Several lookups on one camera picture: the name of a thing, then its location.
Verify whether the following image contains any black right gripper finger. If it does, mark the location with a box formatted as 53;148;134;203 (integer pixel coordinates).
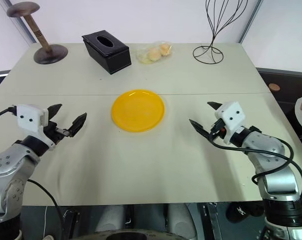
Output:
206;101;226;111
188;118;214;143

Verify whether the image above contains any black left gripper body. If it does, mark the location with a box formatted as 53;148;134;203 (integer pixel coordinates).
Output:
44;121;72;145

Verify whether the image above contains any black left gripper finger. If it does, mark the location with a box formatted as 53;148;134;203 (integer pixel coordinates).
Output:
47;103;63;124
67;112;88;137

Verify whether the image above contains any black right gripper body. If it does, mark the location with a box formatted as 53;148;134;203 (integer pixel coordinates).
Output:
210;119;228;142

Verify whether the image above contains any yellow plastic plate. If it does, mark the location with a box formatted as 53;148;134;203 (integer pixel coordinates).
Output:
111;88;166;133

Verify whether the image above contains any peach coloured fruit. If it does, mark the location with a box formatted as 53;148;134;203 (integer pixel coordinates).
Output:
148;47;162;61
159;43;173;57

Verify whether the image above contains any pale yellow fruit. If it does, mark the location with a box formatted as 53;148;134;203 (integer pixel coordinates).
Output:
138;49;152;64

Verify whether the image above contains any brown wooden hat stand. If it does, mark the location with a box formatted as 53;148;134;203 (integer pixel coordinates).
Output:
6;1;69;65

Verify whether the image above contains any beige tablecloth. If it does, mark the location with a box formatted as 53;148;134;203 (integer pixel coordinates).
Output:
0;92;302;207

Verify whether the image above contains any dark grey side table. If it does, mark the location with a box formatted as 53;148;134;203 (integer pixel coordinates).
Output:
255;66;302;161

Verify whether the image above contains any black leather tissue box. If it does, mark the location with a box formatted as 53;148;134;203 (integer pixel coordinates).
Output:
81;29;132;75

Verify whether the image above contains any black shoe with white mark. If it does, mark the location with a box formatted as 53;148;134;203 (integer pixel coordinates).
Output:
226;200;265;224

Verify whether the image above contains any clear plastic bag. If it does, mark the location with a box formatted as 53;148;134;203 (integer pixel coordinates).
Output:
136;40;175;65

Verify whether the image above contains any grey rounded robot leg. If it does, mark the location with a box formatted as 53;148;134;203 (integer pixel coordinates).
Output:
165;203;199;237
94;204;128;233

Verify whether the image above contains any black metal bar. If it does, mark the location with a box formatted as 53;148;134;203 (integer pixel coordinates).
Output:
201;202;228;240

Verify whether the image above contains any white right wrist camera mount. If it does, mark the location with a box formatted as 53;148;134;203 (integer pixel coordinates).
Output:
214;100;247;145

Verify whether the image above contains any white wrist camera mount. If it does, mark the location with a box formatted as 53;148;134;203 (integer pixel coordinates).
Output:
214;100;247;145
15;103;56;149

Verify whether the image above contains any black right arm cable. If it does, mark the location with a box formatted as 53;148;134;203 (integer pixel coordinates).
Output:
210;129;302;201

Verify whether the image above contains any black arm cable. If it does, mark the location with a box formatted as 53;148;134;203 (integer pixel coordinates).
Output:
0;106;18;123
210;129;302;201

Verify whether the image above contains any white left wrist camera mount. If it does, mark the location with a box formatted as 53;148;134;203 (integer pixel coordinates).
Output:
15;103;56;149

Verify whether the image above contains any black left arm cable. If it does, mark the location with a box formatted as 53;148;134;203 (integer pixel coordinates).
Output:
0;106;18;123

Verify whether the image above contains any black wire hat stand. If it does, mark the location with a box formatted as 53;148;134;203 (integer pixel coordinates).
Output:
192;0;250;65

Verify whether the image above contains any black hanging cable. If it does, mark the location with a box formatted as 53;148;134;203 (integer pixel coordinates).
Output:
27;178;66;240

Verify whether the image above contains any thin white cable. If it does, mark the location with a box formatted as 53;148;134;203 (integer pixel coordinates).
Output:
41;205;50;238

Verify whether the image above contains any black metal bracket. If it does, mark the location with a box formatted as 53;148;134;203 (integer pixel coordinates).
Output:
62;209;81;234

